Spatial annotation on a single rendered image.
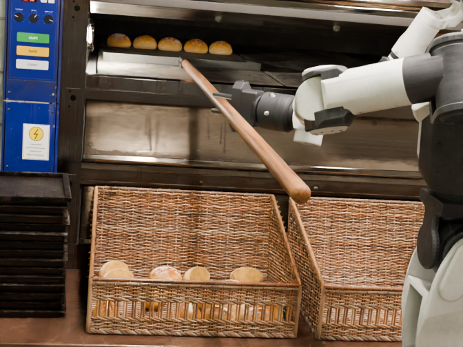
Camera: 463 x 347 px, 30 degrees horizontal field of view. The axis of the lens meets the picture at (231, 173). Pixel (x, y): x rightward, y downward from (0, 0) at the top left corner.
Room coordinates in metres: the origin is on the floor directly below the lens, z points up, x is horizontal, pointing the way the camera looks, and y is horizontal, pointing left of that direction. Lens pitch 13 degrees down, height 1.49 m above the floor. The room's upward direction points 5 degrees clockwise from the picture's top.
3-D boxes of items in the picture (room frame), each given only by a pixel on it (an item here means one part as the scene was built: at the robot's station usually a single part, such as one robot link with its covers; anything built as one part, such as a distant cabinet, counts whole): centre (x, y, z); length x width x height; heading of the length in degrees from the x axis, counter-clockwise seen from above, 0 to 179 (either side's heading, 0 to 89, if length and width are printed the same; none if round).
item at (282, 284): (2.32, 0.10, 0.72); 0.56 x 0.49 x 0.28; 99
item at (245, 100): (2.03, -0.05, 1.19); 0.12 x 0.10 x 0.13; 63
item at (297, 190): (2.07, 0.04, 1.19); 1.71 x 0.03 x 0.03; 10
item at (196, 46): (3.58, 0.19, 1.21); 0.10 x 0.07 x 0.06; 95
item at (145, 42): (3.55, 0.40, 1.21); 0.10 x 0.07 x 0.05; 99
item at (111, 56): (3.18, 0.23, 1.19); 0.55 x 0.36 x 0.03; 100
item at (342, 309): (2.41, -0.49, 0.72); 0.56 x 0.49 x 0.28; 100
